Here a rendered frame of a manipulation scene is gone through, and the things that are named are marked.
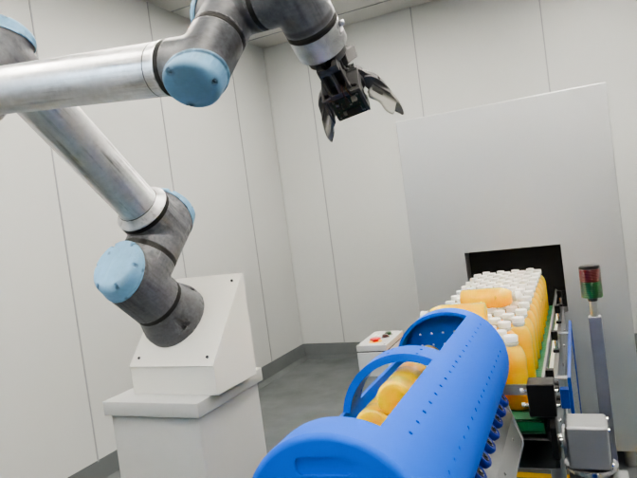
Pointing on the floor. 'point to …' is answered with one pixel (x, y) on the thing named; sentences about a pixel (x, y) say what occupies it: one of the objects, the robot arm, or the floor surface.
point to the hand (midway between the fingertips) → (366, 125)
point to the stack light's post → (602, 376)
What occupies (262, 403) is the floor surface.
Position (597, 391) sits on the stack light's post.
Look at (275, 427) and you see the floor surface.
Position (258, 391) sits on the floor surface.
